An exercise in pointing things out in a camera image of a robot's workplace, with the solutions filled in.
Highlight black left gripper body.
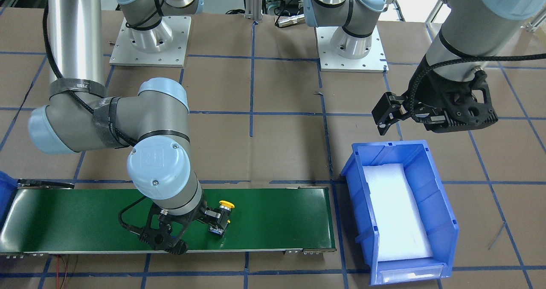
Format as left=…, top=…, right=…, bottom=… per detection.
left=413, top=71, right=499, bottom=133

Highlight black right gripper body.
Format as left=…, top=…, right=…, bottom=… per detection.
left=139, top=207, right=206, bottom=255

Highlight yellow push button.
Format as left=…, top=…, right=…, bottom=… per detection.
left=206, top=200, right=235, bottom=236

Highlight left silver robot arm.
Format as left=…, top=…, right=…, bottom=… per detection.
left=303, top=0, right=545, bottom=135

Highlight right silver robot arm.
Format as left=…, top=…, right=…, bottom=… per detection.
left=28, top=0, right=234, bottom=254

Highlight near blue plastic bin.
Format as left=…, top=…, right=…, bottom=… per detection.
left=341, top=140, right=459, bottom=286

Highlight blue plastic bin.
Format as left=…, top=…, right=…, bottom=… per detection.
left=0, top=171, right=18, bottom=229
left=341, top=140, right=459, bottom=286

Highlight green conveyor belt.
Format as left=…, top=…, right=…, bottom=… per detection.
left=1, top=187, right=336, bottom=255

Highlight far blue plastic bin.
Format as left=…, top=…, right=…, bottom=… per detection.
left=0, top=171, right=18, bottom=229

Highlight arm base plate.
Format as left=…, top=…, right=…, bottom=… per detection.
left=110, top=16, right=192, bottom=67
left=316, top=26, right=389, bottom=73

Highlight aluminium frame post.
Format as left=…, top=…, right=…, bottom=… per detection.
left=244, top=0, right=263, bottom=23

